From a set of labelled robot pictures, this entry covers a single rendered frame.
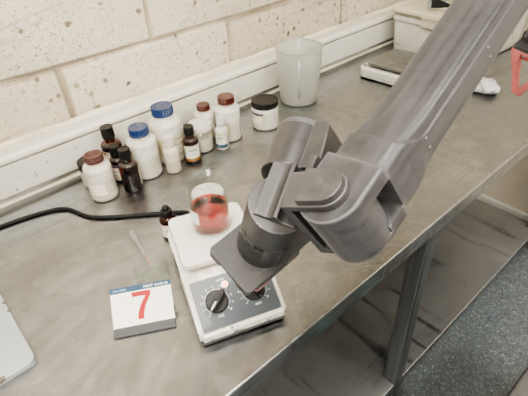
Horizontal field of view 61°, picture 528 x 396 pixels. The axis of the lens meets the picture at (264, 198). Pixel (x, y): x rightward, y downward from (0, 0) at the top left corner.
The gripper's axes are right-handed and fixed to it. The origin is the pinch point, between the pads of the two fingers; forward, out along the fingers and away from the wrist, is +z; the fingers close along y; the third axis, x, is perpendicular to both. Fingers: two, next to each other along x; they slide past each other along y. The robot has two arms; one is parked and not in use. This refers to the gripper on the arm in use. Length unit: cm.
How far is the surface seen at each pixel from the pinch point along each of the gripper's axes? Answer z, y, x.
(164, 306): 13.6, 10.3, -5.8
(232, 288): 8.3, 2.1, -0.5
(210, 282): 8.3, 3.9, -3.3
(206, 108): 32, -27, -40
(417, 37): 44, -104, -28
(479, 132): 26, -72, 7
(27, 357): 13.9, 28.6, -12.4
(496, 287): 93, -91, 52
